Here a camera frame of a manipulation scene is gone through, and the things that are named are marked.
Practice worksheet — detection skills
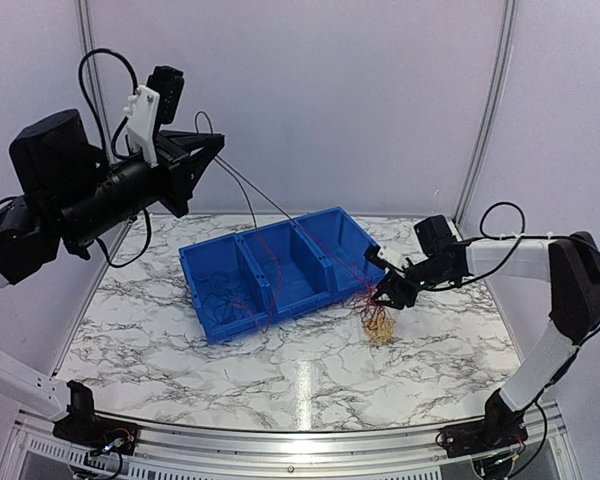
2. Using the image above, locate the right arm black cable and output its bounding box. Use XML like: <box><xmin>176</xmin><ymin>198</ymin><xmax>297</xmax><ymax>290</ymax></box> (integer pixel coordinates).
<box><xmin>429</xmin><ymin>201</ymin><xmax>600</xmax><ymax>346</ymax></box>

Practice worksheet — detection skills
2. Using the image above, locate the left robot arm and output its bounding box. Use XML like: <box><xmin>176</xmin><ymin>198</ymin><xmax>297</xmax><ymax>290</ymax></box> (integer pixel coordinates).
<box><xmin>0</xmin><ymin>109</ymin><xmax>225</xmax><ymax>445</ymax></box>

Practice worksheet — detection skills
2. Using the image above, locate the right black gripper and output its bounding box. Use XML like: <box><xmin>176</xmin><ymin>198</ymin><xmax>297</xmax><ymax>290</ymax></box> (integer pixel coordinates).
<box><xmin>373</xmin><ymin>257</ymin><xmax>455</xmax><ymax>310</ymax></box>

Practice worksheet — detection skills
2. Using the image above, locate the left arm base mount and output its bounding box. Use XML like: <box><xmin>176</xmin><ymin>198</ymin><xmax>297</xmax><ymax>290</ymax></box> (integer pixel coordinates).
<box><xmin>53</xmin><ymin>416</ymin><xmax>139</xmax><ymax>455</ymax></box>

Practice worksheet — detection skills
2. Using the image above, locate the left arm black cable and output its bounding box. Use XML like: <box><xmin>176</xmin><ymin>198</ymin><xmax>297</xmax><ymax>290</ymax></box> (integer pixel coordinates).
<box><xmin>78</xmin><ymin>48</ymin><xmax>154</xmax><ymax>269</ymax></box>

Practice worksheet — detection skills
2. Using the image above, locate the aluminium front rail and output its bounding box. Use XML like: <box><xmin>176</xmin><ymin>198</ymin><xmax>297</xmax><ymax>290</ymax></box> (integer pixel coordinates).
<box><xmin>0</xmin><ymin>404</ymin><xmax>581</xmax><ymax>479</ymax></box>

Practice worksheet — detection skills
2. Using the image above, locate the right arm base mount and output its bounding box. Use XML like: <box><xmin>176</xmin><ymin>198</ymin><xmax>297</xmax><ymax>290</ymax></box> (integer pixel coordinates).
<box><xmin>435</xmin><ymin>420</ymin><xmax>529</xmax><ymax>458</ymax></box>

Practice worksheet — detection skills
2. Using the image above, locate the blue three-compartment plastic bin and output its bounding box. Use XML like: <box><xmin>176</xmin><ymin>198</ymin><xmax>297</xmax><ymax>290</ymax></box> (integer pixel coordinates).
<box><xmin>179</xmin><ymin>207</ymin><xmax>384</xmax><ymax>344</ymax></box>

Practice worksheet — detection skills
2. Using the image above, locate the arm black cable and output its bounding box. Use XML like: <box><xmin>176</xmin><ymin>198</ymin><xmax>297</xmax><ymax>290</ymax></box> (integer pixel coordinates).
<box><xmin>78</xmin><ymin>48</ymin><xmax>154</xmax><ymax>269</ymax></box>
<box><xmin>429</xmin><ymin>201</ymin><xmax>600</xmax><ymax>346</ymax></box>

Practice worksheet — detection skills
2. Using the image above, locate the blue wire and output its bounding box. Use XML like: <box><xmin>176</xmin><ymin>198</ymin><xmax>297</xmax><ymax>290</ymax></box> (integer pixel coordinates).
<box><xmin>199</xmin><ymin>272</ymin><xmax>254</xmax><ymax>326</ymax></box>

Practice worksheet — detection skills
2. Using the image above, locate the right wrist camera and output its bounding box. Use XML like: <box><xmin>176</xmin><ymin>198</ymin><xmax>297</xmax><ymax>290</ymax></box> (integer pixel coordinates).
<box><xmin>364</xmin><ymin>245</ymin><xmax>412</xmax><ymax>271</ymax></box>

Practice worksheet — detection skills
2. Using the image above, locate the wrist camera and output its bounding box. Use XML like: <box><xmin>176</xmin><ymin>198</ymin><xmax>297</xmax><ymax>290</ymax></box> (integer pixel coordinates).
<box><xmin>123</xmin><ymin>65</ymin><xmax>185</xmax><ymax>168</ymax></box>
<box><xmin>364</xmin><ymin>245</ymin><xmax>412</xmax><ymax>271</ymax></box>

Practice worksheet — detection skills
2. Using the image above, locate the left aluminium frame post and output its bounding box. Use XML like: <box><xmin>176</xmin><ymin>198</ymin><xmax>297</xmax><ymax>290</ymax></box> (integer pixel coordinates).
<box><xmin>75</xmin><ymin>0</ymin><xmax>119</xmax><ymax>164</ymax></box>

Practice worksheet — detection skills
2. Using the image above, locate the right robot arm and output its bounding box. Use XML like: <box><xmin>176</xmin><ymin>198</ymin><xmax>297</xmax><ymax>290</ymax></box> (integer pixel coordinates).
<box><xmin>365</xmin><ymin>216</ymin><xmax>600</xmax><ymax>448</ymax></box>

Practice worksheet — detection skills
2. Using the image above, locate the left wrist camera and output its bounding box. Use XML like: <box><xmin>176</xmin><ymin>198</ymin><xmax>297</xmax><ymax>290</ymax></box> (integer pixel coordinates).
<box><xmin>123</xmin><ymin>65</ymin><xmax>185</xmax><ymax>168</ymax></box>

